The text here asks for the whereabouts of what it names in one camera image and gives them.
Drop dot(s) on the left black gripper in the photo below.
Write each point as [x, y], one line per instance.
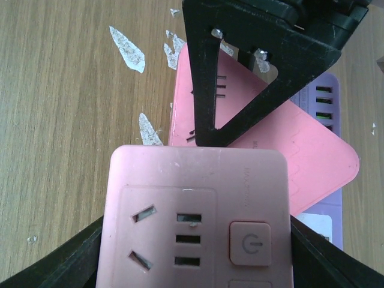
[289, 25]

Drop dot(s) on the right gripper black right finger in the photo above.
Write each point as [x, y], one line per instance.
[319, 263]

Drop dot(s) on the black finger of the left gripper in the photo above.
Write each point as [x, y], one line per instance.
[249, 57]

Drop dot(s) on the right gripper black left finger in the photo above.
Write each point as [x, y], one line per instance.
[73, 264]

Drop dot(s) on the purple power strip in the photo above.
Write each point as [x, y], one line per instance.
[321, 100]

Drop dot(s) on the pink triangular socket adapter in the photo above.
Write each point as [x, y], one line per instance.
[319, 162]

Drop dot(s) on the pink cube socket adapter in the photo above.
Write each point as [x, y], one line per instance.
[196, 217]

